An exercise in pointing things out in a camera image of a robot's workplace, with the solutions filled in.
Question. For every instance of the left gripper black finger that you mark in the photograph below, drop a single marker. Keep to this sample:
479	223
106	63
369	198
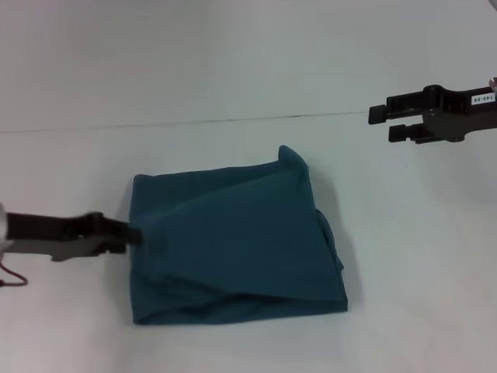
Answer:
114	248
120	231

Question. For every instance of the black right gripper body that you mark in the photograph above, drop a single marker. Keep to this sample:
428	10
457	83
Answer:
462	116

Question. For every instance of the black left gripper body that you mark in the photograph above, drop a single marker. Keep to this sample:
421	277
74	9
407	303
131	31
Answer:
42	237

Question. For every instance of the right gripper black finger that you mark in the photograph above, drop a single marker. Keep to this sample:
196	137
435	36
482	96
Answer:
376	114
404	134

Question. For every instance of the teal blue t-shirt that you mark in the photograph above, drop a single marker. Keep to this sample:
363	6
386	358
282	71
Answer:
240	241

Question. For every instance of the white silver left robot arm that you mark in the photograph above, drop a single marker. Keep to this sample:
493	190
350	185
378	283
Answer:
3	227

